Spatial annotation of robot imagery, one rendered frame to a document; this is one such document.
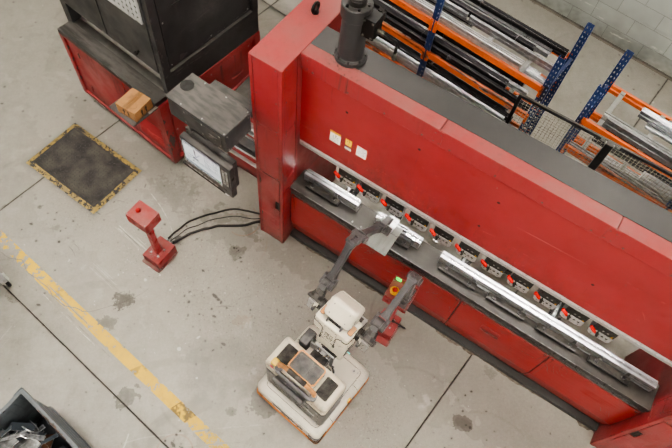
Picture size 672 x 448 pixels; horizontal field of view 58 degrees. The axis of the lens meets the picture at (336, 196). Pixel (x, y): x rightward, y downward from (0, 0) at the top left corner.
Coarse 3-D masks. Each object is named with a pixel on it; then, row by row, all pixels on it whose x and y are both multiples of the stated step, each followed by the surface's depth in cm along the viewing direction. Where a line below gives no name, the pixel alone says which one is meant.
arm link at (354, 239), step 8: (352, 240) 389; (360, 240) 390; (344, 248) 391; (352, 248) 389; (344, 256) 392; (336, 264) 396; (328, 272) 405; (336, 272) 398; (320, 280) 403; (336, 280) 401; (328, 288) 401
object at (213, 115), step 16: (192, 80) 392; (176, 96) 385; (192, 96) 386; (208, 96) 387; (224, 96) 388; (176, 112) 394; (192, 112) 380; (208, 112) 380; (224, 112) 381; (240, 112) 382; (192, 128) 396; (208, 128) 379; (224, 128) 375; (240, 128) 384; (224, 144) 382
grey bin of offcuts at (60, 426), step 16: (16, 400) 407; (32, 400) 405; (0, 416) 402; (16, 416) 424; (32, 416) 443; (48, 416) 401; (0, 432) 419; (16, 432) 414; (32, 432) 406; (48, 432) 451; (64, 432) 397
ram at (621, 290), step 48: (336, 96) 378; (336, 144) 419; (384, 144) 386; (432, 144) 358; (384, 192) 428; (432, 192) 394; (480, 192) 365; (480, 240) 403; (528, 240) 372; (576, 240) 346; (576, 288) 380; (624, 288) 353; (624, 336) 388
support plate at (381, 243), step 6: (396, 228) 456; (378, 234) 453; (390, 234) 453; (396, 234) 454; (372, 240) 450; (378, 240) 450; (384, 240) 451; (390, 240) 451; (372, 246) 447; (378, 246) 448; (384, 246) 448; (390, 246) 448; (378, 252) 446; (384, 252) 446
